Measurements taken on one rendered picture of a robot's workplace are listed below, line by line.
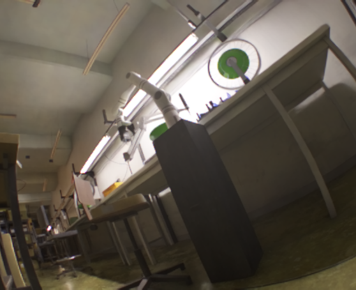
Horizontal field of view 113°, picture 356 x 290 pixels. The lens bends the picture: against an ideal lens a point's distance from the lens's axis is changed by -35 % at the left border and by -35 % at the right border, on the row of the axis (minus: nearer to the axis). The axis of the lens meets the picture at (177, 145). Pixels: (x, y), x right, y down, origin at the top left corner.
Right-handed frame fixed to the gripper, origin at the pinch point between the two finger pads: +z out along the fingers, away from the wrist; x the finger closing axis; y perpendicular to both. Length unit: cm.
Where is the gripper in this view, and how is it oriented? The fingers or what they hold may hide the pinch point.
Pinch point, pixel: (129, 145)
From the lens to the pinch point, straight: 136.7
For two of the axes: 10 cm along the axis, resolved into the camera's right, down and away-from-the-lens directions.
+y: -7.1, 5.1, 4.8
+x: -5.9, -0.6, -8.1
